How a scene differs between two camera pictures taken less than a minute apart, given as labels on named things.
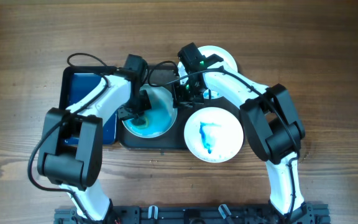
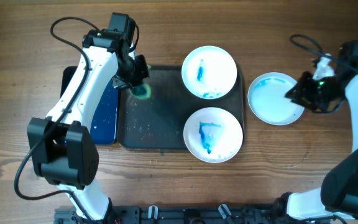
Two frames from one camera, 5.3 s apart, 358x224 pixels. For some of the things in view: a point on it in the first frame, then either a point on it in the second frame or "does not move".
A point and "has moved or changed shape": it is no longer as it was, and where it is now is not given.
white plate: (161, 116) has moved or changed shape
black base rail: (232, 214) does not move
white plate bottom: (214, 134) does not move
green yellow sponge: (142, 122) has moved or changed shape
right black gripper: (183, 101) to (302, 93)
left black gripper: (146, 102) to (143, 73)
